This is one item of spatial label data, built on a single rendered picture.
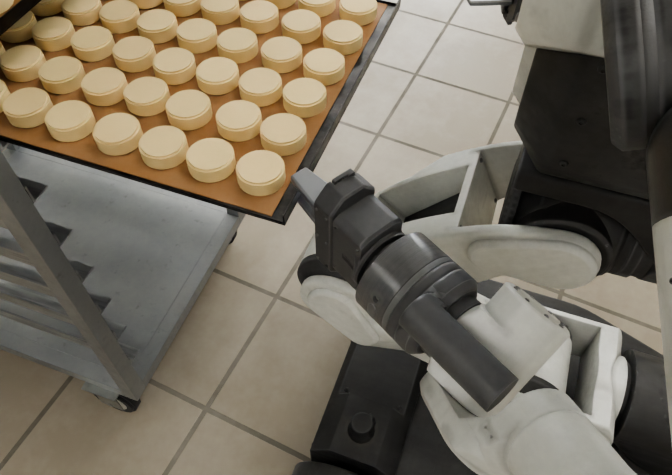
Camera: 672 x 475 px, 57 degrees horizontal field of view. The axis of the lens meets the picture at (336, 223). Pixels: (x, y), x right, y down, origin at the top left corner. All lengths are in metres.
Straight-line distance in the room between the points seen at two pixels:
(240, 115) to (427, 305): 0.32
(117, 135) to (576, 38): 0.46
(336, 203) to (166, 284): 0.84
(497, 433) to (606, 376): 0.63
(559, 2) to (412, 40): 1.69
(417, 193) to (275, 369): 0.64
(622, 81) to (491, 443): 0.26
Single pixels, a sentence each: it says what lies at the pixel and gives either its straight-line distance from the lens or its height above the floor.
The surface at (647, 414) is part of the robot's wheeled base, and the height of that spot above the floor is 0.34.
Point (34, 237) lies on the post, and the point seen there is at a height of 0.64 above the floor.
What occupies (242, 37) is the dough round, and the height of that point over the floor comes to 0.79.
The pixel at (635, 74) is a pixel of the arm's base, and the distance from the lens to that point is 0.32.
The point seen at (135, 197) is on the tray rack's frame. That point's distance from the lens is 1.52.
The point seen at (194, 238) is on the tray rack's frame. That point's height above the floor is 0.15.
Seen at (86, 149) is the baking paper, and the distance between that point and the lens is 0.73.
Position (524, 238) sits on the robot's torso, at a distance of 0.71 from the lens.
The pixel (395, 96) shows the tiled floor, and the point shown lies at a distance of 1.93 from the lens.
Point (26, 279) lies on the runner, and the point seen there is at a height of 0.44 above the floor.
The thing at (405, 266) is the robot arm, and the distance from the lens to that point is 0.53.
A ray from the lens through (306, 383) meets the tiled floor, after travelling 1.36.
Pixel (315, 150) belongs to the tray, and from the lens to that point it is 0.68.
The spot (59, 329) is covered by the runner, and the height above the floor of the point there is 0.23.
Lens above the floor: 1.25
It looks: 52 degrees down
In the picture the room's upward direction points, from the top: straight up
